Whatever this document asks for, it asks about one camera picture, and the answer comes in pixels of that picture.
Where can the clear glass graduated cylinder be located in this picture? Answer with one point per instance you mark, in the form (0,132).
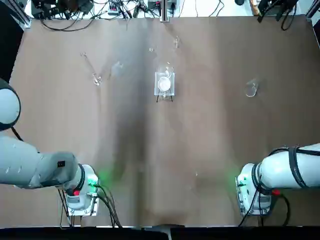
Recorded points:
(97,81)

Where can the clear glass conical flask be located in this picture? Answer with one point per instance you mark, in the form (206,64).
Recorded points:
(251,87)

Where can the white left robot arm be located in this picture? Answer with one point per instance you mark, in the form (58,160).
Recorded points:
(22,165)

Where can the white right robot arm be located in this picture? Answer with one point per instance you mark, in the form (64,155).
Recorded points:
(280,170)

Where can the black metal tripod stand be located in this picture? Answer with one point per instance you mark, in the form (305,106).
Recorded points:
(157,99)

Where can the large clear glass beaker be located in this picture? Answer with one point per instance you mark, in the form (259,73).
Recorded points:
(165,70)

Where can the small clear glass beaker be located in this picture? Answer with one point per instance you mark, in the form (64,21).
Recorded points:
(176,42)
(150,49)

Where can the grey electronics box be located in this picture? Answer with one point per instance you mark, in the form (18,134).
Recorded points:
(155,3)

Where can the grey usb hub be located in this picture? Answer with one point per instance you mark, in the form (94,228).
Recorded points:
(113,8)

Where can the dark power brick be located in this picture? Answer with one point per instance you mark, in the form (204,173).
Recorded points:
(82,6)

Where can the small black rounded device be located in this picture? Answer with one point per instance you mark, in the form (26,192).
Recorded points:
(239,2)

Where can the brown cardboard piece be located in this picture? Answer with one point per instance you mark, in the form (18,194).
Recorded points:
(255,7)

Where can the flat black computer box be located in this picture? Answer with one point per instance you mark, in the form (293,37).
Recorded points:
(42,10)

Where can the aluminium frame post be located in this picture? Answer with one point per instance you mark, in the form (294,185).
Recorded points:
(165,11)
(25,17)
(312,11)

